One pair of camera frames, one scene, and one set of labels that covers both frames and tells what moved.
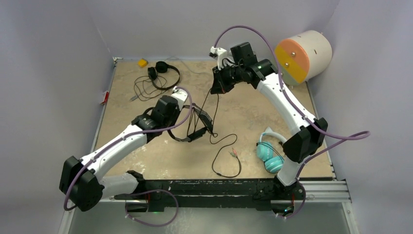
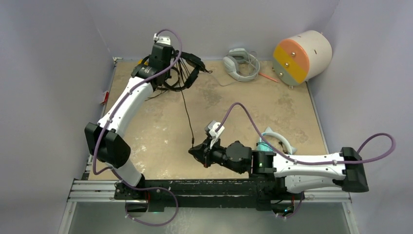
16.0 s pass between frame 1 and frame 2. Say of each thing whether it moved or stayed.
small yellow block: stayed
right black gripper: moved
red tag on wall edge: stayed
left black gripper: moved
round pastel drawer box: stayed
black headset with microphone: moved
